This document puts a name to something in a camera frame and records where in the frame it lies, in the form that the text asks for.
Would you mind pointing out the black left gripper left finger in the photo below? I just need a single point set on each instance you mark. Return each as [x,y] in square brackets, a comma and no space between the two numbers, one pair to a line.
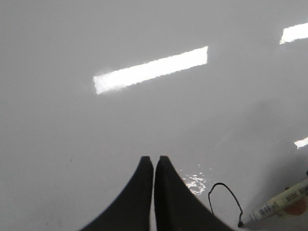
[130,211]

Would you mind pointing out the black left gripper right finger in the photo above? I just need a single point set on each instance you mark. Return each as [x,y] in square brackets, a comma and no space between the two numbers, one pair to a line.
[176,208]

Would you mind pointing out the white whiteboard marker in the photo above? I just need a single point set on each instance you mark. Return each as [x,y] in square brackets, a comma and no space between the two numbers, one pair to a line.
[275,205]

